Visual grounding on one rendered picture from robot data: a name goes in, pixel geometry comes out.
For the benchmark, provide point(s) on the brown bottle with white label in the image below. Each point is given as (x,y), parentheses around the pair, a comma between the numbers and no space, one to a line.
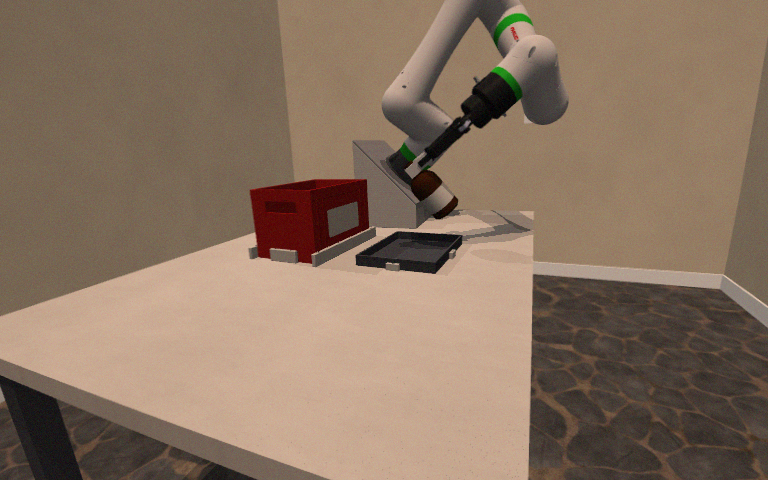
(434,195)

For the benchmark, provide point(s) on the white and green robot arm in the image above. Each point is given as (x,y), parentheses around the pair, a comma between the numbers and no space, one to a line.
(528,72)

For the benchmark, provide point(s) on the red divided crate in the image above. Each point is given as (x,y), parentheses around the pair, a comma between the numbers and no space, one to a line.
(325,216)

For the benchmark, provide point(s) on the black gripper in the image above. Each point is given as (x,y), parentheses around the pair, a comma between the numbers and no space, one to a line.
(474,109)

